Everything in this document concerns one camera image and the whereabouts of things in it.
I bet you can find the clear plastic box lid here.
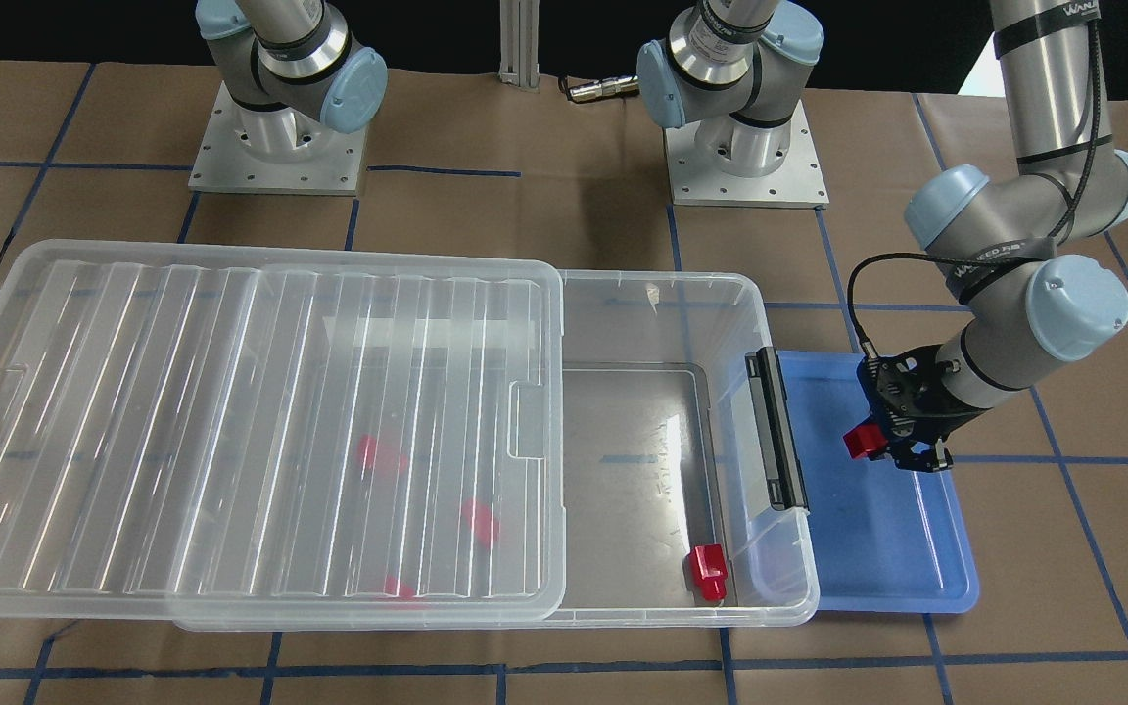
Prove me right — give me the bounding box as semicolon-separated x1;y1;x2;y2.
0;240;567;631

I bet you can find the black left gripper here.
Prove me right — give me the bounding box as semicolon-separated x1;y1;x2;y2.
858;345;982;474

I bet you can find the blue plastic tray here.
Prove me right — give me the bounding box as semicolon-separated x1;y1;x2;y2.
778;350;980;613

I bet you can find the black box latch handle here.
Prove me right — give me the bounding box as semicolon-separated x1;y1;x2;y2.
746;347;810;510

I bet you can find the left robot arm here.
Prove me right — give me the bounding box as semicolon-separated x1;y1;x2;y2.
843;1;1128;473

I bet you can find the aluminium frame post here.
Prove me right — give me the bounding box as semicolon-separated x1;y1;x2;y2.
497;0;541;92

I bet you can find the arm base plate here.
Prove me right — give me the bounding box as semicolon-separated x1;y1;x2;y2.
664;103;831;210
188;83;370;197

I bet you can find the red block near latch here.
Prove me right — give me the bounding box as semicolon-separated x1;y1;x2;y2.
686;543;729;603

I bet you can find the clear plastic storage box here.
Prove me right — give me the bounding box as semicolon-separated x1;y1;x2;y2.
164;262;820;631

